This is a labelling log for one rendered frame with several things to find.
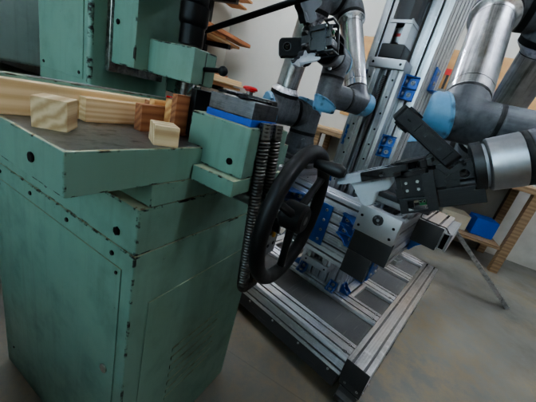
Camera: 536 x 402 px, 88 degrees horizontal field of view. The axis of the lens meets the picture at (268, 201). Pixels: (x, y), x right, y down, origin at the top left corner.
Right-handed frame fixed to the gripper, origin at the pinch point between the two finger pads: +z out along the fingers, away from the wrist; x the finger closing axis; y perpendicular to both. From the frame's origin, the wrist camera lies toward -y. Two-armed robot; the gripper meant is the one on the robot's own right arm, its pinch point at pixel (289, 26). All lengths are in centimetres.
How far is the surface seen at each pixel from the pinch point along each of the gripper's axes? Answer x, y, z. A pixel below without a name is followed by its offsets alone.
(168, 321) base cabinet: 64, -19, 23
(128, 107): 18.2, -21.1, 26.2
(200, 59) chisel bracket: 7.9, -13.8, 13.8
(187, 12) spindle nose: -0.7, -15.3, 15.1
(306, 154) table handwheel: 27.1, 11.4, 17.4
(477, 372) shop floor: 139, 60, -96
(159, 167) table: 29.0, -8.2, 31.0
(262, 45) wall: -110, -183, -300
